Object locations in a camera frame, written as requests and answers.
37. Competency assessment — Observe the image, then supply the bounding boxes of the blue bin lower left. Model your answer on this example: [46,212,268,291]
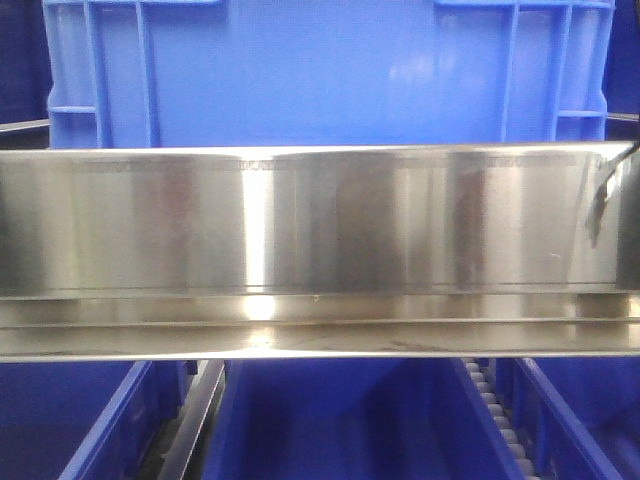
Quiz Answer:
[1,361,198,479]

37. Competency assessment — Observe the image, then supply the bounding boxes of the dark blue bin upper right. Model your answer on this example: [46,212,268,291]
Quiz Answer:
[604,0,639,114]

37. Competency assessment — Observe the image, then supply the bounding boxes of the blue plastic bin shelf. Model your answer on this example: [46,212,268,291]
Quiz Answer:
[43,1,615,148]

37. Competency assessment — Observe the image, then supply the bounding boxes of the dark blue bin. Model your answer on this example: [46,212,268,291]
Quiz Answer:
[1,0,52,124]
[604,0,639,114]

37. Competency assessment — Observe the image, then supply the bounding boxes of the left roller track rail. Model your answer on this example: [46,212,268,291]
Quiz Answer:
[136,360,225,479]

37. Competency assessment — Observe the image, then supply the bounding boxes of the dark blue bin upper left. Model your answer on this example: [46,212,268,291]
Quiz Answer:
[1,0,52,124]

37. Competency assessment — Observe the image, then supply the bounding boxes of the stainless steel shelf front rail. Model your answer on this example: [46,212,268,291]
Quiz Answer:
[1,142,639,361]

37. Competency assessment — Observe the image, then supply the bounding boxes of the blue bin lower middle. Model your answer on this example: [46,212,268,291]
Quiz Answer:
[203,358,523,479]

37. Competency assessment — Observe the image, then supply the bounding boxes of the blue bin lower right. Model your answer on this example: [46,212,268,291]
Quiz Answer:
[487,357,639,479]

